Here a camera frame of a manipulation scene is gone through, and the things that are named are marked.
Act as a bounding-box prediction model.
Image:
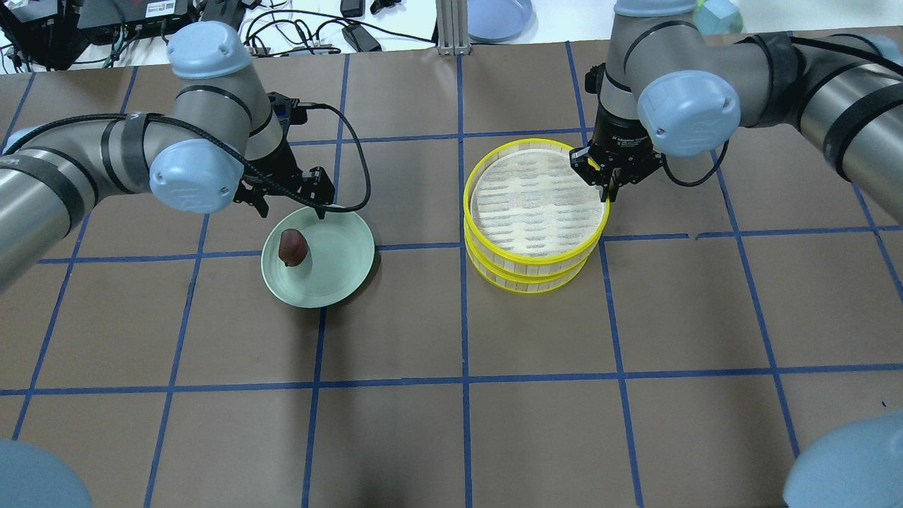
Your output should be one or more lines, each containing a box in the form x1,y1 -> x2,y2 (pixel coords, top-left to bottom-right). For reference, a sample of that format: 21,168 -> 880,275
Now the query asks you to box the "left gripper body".
233,141 -> 335,218

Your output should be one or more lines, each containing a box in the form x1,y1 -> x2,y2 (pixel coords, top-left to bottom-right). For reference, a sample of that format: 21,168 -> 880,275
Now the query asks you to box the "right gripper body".
570,106 -> 663,188

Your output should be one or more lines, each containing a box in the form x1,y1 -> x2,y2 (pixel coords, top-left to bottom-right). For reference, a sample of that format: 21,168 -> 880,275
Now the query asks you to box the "brown bun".
278,229 -> 309,267

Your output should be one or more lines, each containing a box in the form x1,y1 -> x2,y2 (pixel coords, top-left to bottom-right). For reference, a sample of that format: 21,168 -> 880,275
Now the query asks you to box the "yellow steamer layer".
463,226 -> 594,294
462,138 -> 610,274

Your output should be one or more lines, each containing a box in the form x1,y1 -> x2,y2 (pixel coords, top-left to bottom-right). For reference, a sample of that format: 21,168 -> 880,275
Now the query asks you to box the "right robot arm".
569,1 -> 901,221

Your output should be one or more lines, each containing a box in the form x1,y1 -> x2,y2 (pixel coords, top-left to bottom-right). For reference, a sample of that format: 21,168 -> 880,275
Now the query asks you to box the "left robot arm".
1,20 -> 334,289

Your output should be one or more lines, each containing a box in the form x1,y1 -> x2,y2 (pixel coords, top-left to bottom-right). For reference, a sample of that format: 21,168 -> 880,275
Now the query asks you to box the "light green plate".
260,207 -> 375,308

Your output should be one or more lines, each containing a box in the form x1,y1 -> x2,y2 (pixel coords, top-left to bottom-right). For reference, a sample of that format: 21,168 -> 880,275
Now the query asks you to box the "black power adapter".
341,25 -> 382,54

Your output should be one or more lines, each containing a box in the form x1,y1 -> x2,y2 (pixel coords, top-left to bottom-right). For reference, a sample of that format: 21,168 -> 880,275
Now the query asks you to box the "blue foam block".
693,1 -> 744,35

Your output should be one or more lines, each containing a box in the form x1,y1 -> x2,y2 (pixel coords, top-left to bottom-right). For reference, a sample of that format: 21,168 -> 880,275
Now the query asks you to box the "blue plate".
467,1 -> 533,43

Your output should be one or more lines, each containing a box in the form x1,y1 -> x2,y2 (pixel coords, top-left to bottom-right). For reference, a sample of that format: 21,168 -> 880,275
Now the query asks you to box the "aluminium frame post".
435,0 -> 472,56

